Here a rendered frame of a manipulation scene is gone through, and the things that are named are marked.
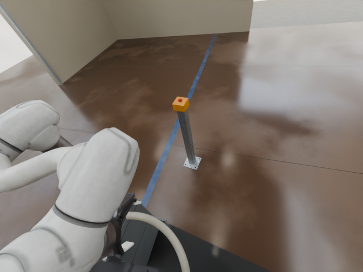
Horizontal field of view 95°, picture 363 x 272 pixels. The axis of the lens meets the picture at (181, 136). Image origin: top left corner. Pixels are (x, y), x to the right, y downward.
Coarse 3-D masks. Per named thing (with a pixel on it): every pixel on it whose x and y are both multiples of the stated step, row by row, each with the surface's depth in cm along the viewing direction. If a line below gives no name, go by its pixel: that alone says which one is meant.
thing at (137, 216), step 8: (128, 216) 69; (136, 216) 68; (144, 216) 68; (152, 216) 69; (152, 224) 67; (160, 224) 67; (168, 232) 65; (176, 240) 64; (176, 248) 63; (184, 256) 63; (184, 264) 61
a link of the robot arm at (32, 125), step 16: (16, 112) 59; (32, 112) 61; (48, 112) 65; (0, 128) 56; (16, 128) 57; (32, 128) 61; (48, 128) 65; (16, 144) 58; (32, 144) 63; (48, 144) 68; (64, 144) 76
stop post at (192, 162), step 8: (176, 104) 153; (184, 104) 151; (184, 112) 160; (184, 120) 168; (184, 128) 178; (184, 136) 188; (192, 144) 205; (192, 152) 212; (192, 160) 224; (192, 168) 228
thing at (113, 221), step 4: (116, 216) 46; (112, 220) 43; (116, 220) 45; (120, 220) 48; (112, 224) 41; (116, 224) 43; (116, 228) 42; (120, 228) 43; (116, 232) 41; (120, 232) 43; (116, 236) 41; (120, 236) 43; (116, 240) 41; (116, 244) 42
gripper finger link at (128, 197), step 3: (126, 195) 54; (129, 195) 54; (132, 195) 54; (126, 198) 52; (129, 198) 52; (132, 198) 54; (123, 201) 50; (126, 201) 51; (129, 201) 52; (120, 204) 49; (123, 204) 49; (126, 204) 50; (120, 207) 47; (123, 207) 48
